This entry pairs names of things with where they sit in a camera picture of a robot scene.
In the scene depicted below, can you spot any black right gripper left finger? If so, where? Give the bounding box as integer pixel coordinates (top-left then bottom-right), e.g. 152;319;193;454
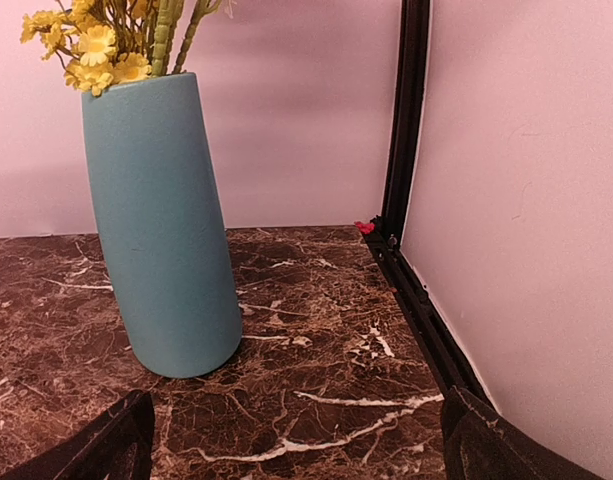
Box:
0;390;155;480

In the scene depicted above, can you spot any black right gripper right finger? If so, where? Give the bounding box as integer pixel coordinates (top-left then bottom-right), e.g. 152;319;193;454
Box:
441;387;598;480

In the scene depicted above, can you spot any blue ceramic vase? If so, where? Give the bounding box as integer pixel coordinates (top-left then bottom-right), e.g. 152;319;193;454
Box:
82;73;243;378

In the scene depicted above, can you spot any small red clip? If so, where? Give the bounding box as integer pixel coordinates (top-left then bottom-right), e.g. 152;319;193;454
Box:
354;221;376;235

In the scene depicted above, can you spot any yellow and pink flower bunch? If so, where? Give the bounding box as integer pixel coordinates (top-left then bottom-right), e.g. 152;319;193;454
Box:
20;0;233;97

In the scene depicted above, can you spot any black right frame post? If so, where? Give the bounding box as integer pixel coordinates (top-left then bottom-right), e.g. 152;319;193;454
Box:
364;0;492;405

